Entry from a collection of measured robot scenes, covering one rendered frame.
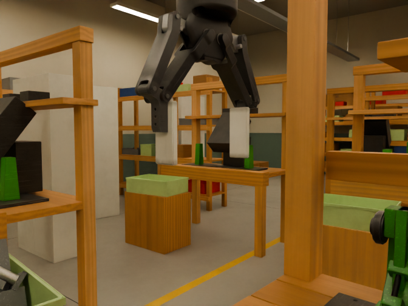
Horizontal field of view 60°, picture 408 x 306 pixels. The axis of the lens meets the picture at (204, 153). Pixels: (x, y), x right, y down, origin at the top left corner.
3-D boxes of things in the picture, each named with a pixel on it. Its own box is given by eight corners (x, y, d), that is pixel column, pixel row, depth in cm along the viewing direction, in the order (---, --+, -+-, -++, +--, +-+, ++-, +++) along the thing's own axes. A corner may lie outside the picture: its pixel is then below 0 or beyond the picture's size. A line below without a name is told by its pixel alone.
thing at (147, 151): (208, 211, 582) (208, 72, 567) (115, 194, 738) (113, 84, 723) (227, 206, 624) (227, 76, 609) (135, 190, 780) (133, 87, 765)
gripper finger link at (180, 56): (217, 36, 42) (211, 26, 41) (172, 104, 37) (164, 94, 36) (193, 42, 45) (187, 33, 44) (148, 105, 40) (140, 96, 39)
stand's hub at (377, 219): (380, 248, 77) (382, 214, 77) (365, 245, 79) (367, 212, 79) (390, 240, 83) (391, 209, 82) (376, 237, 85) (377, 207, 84)
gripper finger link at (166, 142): (177, 101, 38) (172, 100, 38) (178, 165, 39) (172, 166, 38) (159, 102, 40) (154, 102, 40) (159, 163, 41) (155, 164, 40)
